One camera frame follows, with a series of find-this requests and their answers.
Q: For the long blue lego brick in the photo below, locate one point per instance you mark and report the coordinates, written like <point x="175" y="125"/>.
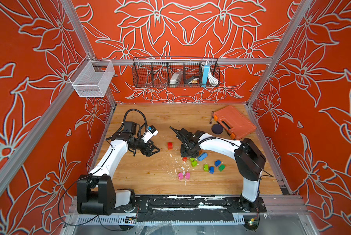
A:
<point x="202" y="157"/>

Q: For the light blue box in basket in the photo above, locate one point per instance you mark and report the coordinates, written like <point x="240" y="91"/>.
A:
<point x="206" y="70"/>

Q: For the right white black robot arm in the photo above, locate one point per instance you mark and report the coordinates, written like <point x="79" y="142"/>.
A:
<point x="249" y="159"/>

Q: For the pink lego brick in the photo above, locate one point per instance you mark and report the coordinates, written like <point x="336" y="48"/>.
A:
<point x="187" y="175"/>
<point x="180" y="176"/>

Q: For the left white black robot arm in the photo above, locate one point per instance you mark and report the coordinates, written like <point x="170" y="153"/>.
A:
<point x="96" y="194"/>

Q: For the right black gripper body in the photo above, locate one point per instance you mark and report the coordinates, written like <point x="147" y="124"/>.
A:
<point x="186" y="152"/>

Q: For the small red lego brick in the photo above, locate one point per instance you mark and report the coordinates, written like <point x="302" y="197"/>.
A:
<point x="169" y="145"/>

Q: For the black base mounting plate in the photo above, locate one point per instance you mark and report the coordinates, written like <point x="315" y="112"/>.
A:
<point x="192" y="208"/>

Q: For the clear acrylic wall box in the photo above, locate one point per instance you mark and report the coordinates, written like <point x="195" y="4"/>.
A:
<point x="92" y="80"/>

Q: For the orange plastic tool case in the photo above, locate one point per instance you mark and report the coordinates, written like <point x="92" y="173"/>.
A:
<point x="234" y="122"/>

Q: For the black item in basket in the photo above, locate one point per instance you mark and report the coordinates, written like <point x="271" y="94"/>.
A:
<point x="192" y="80"/>

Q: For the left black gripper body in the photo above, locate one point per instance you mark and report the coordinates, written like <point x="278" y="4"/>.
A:
<point x="139" y="144"/>

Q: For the grey plastic bag in basket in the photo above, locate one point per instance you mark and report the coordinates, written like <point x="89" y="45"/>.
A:
<point x="176" y="79"/>

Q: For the dark round disc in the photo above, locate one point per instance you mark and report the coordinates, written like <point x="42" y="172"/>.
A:
<point x="217" y="129"/>

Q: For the dark green lego brick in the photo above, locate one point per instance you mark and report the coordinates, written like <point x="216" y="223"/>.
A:
<point x="221" y="167"/>

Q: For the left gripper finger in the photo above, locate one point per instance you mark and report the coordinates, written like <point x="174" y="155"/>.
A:
<point x="147" y="152"/>
<point x="154" y="149"/>

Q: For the white slotted cable duct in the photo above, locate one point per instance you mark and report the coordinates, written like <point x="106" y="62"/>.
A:
<point x="129" y="220"/>

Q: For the black wire wall basket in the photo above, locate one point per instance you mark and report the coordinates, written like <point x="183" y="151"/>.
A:
<point x="156" y="72"/>

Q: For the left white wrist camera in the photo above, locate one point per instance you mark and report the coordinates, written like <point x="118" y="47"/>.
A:
<point x="151" y="131"/>

